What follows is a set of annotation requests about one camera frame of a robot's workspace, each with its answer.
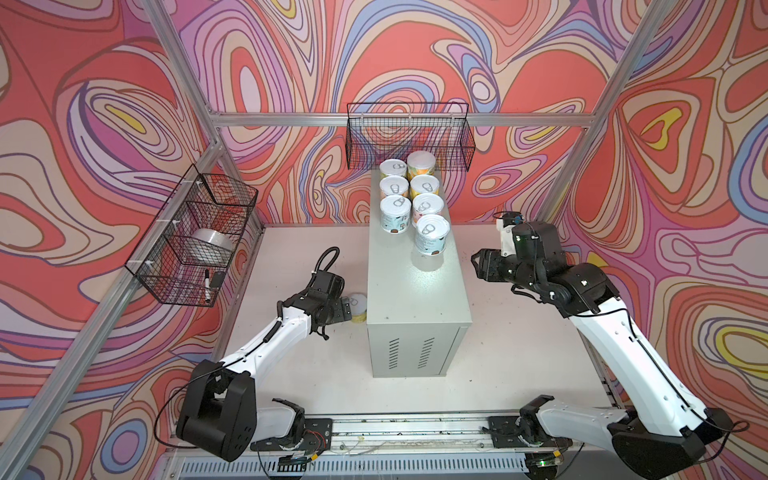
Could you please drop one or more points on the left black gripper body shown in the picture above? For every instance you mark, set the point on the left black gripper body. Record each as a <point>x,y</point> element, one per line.
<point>335,310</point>

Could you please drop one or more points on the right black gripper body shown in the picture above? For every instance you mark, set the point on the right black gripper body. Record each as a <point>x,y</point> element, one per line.
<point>506,269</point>

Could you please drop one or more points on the can mid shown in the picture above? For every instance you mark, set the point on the can mid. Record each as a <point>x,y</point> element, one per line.
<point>395,212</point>

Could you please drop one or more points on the red label can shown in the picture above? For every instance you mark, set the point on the red label can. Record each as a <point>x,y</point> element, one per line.
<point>426,204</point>

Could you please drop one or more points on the yellow label can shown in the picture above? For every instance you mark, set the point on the yellow label can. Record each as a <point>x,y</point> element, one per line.
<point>424,184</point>

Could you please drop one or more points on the can mid column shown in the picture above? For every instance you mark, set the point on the can mid column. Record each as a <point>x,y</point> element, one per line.
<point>394,186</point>

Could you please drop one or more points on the orange label can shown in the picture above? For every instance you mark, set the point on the orange label can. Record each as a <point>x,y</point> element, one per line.
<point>420,162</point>

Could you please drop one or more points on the green label can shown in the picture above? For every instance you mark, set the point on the green label can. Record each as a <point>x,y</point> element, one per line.
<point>393,168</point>

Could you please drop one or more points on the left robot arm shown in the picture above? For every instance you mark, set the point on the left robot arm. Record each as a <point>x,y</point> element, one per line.
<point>220,413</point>

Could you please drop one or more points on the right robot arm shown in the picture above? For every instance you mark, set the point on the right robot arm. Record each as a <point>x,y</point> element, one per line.
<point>667,428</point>

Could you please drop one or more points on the grey metal cabinet counter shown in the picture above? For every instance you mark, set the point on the grey metal cabinet counter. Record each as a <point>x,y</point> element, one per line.
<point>417,306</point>

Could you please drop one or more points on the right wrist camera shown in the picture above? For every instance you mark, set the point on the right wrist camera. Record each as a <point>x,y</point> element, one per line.
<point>509,218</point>

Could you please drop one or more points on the black wire basket left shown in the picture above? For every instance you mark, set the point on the black wire basket left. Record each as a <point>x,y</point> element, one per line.
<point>172,269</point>

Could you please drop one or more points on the black wire basket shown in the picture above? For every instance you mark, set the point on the black wire basket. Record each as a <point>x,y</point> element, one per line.
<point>377,131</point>
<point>172,269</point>

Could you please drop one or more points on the black wire basket back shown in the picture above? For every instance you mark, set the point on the black wire basket back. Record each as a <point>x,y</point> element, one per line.
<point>377,131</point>

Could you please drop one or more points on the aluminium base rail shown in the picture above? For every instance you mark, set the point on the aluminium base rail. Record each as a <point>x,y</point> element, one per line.
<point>409,446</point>

